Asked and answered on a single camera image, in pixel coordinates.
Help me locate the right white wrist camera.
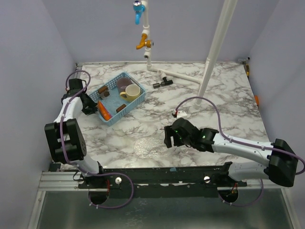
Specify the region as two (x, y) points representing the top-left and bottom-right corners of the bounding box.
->
(172, 111), (188, 119)

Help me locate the white diagonal pole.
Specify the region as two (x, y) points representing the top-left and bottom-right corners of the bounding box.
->
(198, 0), (238, 97)

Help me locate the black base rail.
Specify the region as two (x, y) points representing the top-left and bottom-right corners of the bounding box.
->
(63, 162), (247, 200)

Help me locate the orange clip on wall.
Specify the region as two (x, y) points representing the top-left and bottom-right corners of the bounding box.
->
(254, 95), (259, 106)

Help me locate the clear tray with brown ends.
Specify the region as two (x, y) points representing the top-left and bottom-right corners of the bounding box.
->
(97, 86), (127, 115)

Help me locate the purple plastic cup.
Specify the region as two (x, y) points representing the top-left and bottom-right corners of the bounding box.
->
(116, 77), (132, 93)

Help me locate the orange brass tap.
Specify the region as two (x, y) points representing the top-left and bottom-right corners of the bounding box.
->
(136, 33), (154, 50)

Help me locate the white vertical pipe with fittings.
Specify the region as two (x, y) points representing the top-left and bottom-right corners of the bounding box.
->
(142, 0), (152, 70)

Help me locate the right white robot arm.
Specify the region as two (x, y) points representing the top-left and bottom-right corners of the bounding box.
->
(164, 118), (299, 187)

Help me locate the purple cable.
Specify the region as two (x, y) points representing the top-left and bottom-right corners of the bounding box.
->
(59, 70), (135, 210)
(175, 96), (305, 207)

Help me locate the yellow ceramic mug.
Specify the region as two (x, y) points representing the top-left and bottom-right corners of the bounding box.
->
(120, 84), (141, 103)

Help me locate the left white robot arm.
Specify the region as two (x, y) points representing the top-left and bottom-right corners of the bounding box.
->
(44, 79), (106, 188)

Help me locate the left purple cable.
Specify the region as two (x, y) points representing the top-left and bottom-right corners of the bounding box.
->
(59, 70), (135, 210)

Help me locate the yellow tool in corner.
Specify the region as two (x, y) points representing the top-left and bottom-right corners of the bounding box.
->
(238, 57), (250, 78)

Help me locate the light blue plastic basket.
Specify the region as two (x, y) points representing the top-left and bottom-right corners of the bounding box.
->
(89, 72), (146, 126)

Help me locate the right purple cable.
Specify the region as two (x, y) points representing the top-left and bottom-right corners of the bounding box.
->
(175, 96), (305, 207)

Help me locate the blue tap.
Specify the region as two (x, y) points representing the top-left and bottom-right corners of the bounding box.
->
(132, 0), (146, 25)

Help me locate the black tee valve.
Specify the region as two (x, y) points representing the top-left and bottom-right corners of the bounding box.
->
(152, 80), (173, 89)

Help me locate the orange toothpaste tube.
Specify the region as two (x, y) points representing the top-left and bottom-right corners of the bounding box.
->
(97, 100), (112, 121)

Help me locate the white horizontal pipe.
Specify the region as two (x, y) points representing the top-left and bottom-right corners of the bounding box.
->
(149, 66), (202, 84)

